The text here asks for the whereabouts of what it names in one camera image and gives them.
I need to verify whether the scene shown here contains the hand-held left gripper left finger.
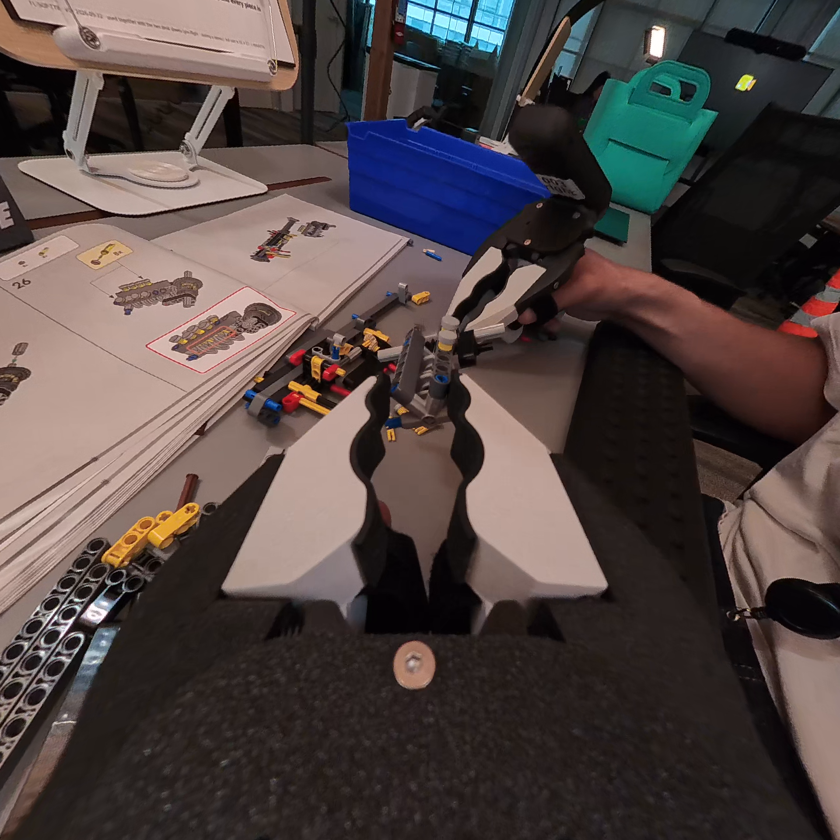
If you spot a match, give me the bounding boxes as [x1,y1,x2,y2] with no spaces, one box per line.
[222,375,395,634]

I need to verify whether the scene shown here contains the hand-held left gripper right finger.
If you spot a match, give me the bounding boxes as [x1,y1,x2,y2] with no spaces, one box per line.
[430,374,610,636]

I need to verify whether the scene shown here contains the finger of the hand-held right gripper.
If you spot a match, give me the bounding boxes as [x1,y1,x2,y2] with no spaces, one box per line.
[448,251,519,332]
[467,262,551,343]

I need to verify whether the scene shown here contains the black toy gear assembly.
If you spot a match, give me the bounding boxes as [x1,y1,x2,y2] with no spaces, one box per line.
[379,314,508,431]

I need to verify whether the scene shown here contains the pile of yellow toy pins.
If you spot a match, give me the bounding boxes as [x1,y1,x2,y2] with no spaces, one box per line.
[384,413,442,442]

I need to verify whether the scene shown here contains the person's right forearm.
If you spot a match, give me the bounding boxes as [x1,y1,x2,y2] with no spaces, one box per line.
[617,269,834,444]

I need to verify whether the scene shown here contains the toy car set box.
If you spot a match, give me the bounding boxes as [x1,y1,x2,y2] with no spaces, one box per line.
[0,177,34,253]

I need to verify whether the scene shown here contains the person's right hand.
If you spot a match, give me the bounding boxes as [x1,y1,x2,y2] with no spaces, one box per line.
[518,249,632,336]

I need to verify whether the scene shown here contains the dark green notebook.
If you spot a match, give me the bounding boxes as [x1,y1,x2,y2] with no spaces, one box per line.
[594,203,634,244]

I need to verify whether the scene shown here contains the blue plastic bin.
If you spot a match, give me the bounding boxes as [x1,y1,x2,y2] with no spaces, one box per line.
[346,120,552,256]

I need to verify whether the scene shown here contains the teal felt bag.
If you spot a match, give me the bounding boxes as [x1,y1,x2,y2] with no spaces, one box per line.
[583,60,719,214]

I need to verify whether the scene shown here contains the partly built toy chassis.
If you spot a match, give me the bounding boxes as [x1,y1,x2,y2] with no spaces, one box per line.
[244,282,434,427]

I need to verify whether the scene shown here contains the white cabinet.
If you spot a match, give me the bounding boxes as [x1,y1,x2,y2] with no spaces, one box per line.
[387,56,437,119]

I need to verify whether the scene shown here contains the black office chair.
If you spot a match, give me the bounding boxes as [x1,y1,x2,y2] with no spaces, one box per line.
[650,101,840,309]

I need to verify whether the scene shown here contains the wooden pillar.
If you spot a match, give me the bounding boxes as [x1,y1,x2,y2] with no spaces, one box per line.
[363,0,395,122]

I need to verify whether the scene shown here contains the building instruction booklet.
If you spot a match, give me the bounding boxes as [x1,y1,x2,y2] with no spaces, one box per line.
[0,193,411,611]

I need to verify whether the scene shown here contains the black stand pole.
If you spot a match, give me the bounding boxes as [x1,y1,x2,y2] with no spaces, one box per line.
[298,0,316,142]

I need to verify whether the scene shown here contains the long black toy beam assembly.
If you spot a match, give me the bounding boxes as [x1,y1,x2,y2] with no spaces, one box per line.
[0,474,221,769]

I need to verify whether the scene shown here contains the large black screen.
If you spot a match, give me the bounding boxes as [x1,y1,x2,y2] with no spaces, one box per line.
[676,28,834,132]

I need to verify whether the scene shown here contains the orange striped traffic cone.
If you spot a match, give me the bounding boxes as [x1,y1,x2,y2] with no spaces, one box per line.
[777,269,840,339]

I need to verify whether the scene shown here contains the black badge reel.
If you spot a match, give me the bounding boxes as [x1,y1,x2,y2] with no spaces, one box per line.
[725,577,840,639]

